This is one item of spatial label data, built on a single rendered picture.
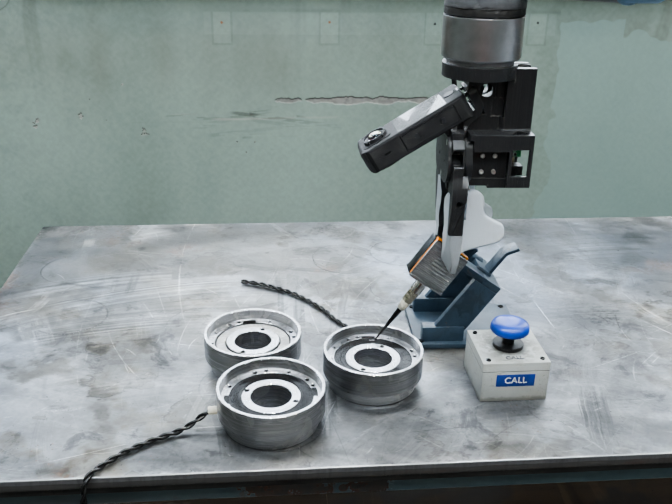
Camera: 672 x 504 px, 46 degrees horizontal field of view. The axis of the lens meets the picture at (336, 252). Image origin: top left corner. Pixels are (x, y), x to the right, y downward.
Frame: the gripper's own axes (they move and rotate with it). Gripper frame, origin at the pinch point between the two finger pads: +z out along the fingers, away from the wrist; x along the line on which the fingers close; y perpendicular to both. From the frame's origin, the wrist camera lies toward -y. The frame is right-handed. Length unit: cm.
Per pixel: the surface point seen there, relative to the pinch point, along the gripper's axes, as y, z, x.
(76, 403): -37.5, 13.0, -7.1
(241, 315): -21.7, 9.5, 4.8
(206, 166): -44, 39, 155
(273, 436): -17.4, 11.0, -15.6
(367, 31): 4, -1, 157
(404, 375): -4.6, 9.5, -8.0
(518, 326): 7.3, 5.7, -5.0
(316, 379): -13.4, 9.7, -8.3
